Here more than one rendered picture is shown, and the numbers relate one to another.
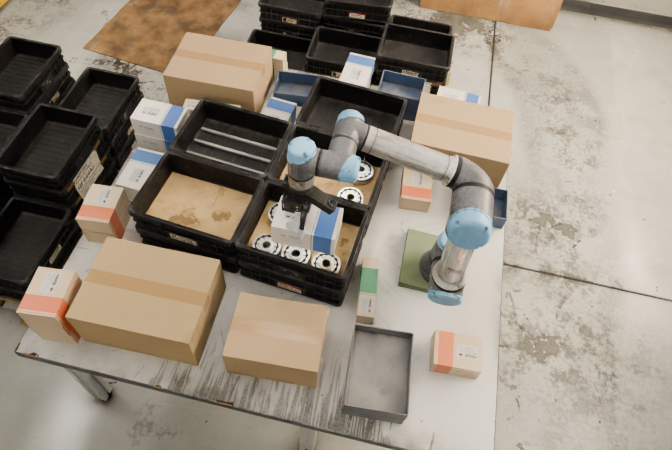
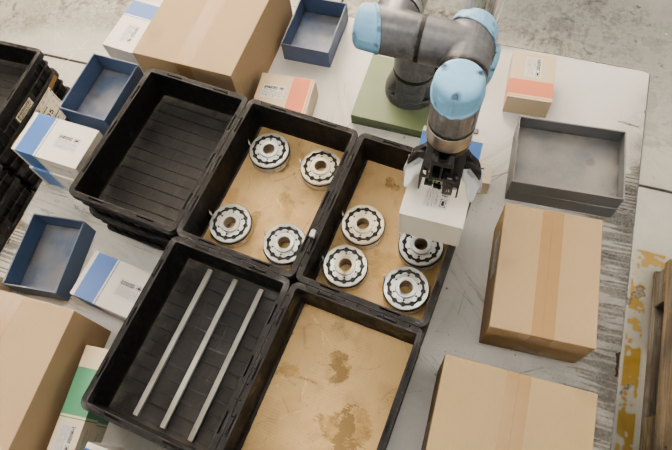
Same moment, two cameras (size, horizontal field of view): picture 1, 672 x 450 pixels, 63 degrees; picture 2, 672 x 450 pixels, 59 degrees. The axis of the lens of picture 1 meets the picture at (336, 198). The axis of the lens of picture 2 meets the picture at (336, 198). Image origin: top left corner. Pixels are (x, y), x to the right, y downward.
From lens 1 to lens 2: 1.23 m
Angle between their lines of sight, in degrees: 36
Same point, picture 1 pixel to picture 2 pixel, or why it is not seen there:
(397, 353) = (538, 142)
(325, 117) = (145, 200)
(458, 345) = (526, 75)
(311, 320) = (528, 225)
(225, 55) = not seen: outside the picture
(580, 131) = not seen: outside the picture
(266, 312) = (521, 286)
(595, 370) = not seen: hidden behind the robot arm
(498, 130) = not seen: outside the picture
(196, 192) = (286, 415)
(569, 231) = not seen: hidden behind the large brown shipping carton
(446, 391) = (568, 103)
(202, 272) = (470, 381)
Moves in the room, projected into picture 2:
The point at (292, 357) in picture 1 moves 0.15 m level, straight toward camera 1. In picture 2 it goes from (586, 251) to (656, 250)
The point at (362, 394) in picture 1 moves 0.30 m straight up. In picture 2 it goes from (596, 184) to (642, 119)
